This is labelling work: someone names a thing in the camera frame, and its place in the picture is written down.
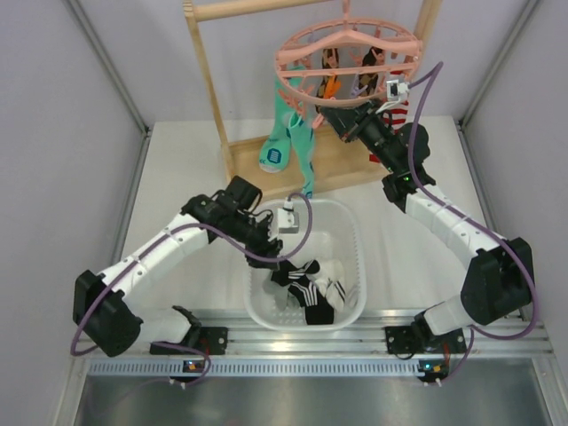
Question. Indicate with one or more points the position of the green sock left hanging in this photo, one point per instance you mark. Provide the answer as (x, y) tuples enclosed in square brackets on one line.
[(275, 152)]

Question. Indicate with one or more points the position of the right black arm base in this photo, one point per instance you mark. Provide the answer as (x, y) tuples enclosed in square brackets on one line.
[(404, 343)]

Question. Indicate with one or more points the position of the white sock in basket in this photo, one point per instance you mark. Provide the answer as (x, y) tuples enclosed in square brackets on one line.
[(332, 282)]

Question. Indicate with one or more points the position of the green sock right hanging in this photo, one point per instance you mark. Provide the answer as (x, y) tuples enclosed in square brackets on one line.
[(301, 134)]

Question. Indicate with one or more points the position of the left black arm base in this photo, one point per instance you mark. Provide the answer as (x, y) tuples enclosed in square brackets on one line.
[(209, 340)]

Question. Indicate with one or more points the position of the black sock white stripes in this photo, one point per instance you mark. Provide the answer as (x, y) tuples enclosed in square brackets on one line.
[(288, 273)]

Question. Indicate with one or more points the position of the aluminium mounting rail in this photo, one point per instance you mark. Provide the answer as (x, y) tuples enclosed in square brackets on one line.
[(365, 336)]

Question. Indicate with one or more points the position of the grey sock in basket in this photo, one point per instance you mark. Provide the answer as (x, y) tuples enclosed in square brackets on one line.
[(278, 292)]

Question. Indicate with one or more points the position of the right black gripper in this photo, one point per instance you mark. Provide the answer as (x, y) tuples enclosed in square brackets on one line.
[(346, 120)]

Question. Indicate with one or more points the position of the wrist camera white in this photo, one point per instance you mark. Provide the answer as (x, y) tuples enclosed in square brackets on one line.
[(286, 219), (396, 93)]

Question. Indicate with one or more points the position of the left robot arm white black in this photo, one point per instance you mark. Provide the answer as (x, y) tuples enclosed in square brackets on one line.
[(105, 305)]

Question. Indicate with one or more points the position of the wooden drying rack frame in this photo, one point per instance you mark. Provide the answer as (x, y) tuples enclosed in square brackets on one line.
[(337, 164)]

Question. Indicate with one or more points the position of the perforated grey cable duct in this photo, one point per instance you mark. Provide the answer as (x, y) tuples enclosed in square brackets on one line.
[(193, 368)]

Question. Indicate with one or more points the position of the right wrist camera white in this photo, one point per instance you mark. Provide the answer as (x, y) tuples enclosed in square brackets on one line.
[(396, 93)]

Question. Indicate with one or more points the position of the white plastic laundry basket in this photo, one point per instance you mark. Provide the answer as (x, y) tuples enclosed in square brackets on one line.
[(334, 235)]

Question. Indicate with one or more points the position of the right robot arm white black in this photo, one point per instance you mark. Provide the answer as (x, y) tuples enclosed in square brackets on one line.
[(499, 272)]

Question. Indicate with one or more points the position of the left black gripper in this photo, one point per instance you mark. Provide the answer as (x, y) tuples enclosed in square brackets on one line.
[(265, 246)]

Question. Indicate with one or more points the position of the green sock hanging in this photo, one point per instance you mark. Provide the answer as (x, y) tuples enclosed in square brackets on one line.
[(275, 152), (301, 134)]

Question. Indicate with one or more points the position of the pink round clip hanger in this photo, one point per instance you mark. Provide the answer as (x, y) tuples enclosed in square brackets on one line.
[(344, 62)]

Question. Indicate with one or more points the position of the red white striped sock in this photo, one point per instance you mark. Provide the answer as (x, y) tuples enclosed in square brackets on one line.
[(396, 116)]

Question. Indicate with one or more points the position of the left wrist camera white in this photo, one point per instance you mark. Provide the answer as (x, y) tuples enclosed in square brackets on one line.
[(286, 219)]

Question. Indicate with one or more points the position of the black striped sock in basket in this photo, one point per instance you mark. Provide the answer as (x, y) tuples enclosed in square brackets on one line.
[(317, 311)]

